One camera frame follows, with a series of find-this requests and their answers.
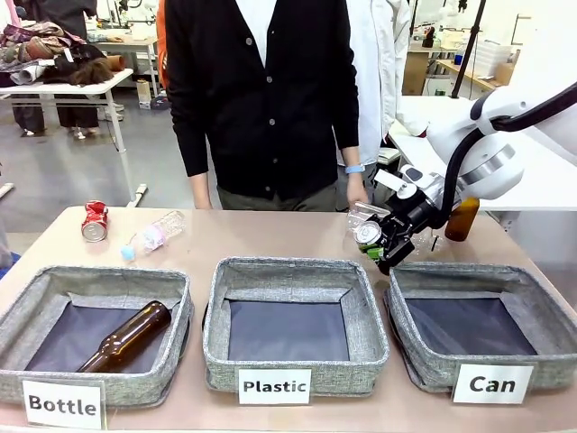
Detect person's left hand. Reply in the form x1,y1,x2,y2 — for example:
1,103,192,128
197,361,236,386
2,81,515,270
345,172,371,213

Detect small cardboard box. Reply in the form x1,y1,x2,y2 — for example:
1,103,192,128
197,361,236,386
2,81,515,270
135,78,152,109

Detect crushed red soda can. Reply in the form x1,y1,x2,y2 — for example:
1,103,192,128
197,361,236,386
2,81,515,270
80,200,111,244

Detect grey fabric basket labelled plastic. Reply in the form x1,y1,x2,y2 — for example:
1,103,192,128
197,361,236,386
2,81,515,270
202,256,391,399

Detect grey fabric basket labelled bottle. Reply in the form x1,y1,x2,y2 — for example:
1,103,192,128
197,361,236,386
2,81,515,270
0,264,196,408

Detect person in white coat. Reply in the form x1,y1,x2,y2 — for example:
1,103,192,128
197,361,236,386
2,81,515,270
347,0,412,164

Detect silver green drink can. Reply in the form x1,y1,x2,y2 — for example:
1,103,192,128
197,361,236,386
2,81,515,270
353,222,385,263

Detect white Bottle label card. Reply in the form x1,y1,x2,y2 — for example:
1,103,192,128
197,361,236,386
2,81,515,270
21,379,107,431

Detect long-necked brown glass bottle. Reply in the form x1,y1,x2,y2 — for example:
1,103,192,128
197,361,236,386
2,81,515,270
77,300,173,373

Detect upright brown glass bottle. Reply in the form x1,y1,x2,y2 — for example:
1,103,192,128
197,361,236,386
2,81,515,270
444,196,481,242

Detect black tripod stand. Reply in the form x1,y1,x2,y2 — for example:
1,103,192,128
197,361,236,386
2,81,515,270
450,0,484,99

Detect clear bottle with pink label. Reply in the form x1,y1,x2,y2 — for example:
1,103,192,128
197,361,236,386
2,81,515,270
119,209,188,262

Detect person in orange jacket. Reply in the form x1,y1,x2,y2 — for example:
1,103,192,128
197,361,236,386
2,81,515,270
155,0,170,91

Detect black robot cable hose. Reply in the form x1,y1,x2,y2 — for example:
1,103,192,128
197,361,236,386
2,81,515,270
431,88,577,225

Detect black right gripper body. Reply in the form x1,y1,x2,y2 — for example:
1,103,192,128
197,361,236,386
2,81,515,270
381,191,448,241

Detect white folding table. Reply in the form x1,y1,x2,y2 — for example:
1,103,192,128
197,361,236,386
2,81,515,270
0,67,151,205

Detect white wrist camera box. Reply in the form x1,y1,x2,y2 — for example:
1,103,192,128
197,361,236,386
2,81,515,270
372,163,435,199

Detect stacked clear storage boxes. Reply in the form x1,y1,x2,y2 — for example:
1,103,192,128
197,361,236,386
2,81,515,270
475,39,516,69

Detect white Plastic label card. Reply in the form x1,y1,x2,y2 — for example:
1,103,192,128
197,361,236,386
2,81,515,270
237,367,313,406

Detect person's right forearm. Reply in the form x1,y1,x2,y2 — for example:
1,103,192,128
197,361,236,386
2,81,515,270
189,173,215,210

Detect person in black cardigan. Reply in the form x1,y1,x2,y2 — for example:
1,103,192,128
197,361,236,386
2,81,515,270
163,0,362,213

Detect pile of clothes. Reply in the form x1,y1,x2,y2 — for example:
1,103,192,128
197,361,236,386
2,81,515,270
0,22,124,88

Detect white Can label card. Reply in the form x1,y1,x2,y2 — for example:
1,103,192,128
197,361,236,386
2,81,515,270
451,362,536,405

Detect grey fabric basket labelled can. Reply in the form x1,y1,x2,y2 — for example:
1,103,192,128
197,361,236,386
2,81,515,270
384,261,577,406

